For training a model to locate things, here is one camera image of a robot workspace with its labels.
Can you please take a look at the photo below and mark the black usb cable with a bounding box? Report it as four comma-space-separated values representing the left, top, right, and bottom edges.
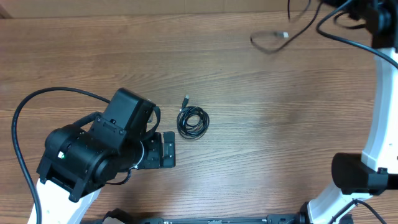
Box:
176, 94, 210, 140

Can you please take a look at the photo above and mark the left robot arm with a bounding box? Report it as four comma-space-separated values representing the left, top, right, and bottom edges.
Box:
36, 88, 175, 223

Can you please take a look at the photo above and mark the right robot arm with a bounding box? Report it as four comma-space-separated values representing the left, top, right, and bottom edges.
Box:
296, 1, 397, 223

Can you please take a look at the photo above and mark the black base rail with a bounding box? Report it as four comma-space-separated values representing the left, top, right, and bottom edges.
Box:
77, 208, 354, 224

